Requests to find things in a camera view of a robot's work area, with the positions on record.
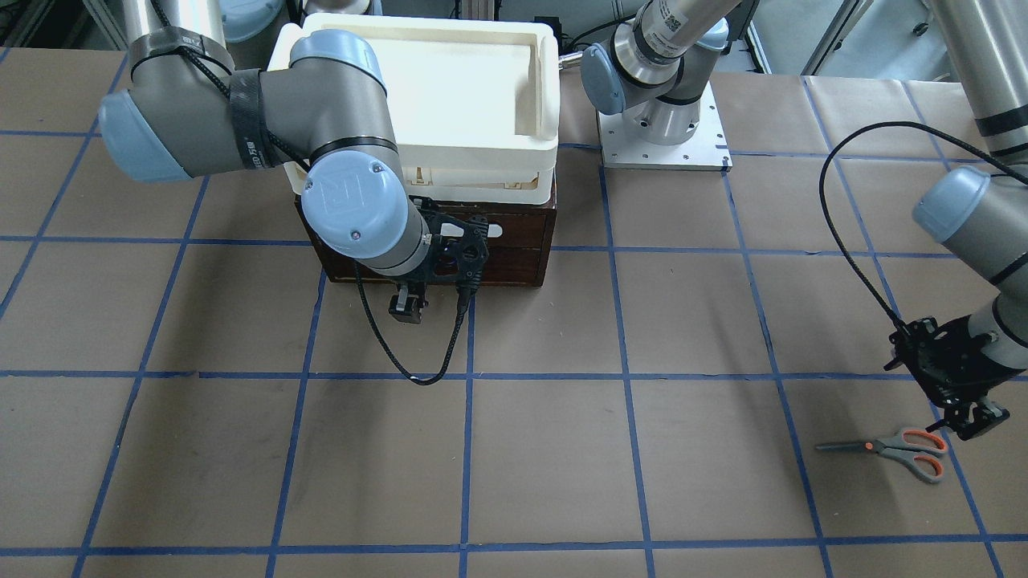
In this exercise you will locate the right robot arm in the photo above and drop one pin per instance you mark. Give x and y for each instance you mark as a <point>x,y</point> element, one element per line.
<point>190,113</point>

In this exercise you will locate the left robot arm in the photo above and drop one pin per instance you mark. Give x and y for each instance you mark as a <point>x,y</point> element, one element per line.
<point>737,309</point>

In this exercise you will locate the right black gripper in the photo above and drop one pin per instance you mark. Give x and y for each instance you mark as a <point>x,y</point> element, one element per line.
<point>407,306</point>

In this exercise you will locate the orange grey scissors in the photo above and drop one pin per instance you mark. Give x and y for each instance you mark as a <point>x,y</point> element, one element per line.
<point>919,451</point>

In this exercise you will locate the white foam tray box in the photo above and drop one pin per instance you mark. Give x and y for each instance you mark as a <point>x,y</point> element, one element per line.
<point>475,104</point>

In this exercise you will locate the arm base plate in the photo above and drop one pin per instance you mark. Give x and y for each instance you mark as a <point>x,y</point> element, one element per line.
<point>659,135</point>

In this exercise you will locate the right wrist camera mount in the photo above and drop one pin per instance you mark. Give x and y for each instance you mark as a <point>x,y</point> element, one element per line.
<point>467,242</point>

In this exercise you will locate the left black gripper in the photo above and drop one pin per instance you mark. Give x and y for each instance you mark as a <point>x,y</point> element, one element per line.
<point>973,419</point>

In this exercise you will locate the wooden drawer with white handle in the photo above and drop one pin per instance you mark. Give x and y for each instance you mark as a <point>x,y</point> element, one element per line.
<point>525,232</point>

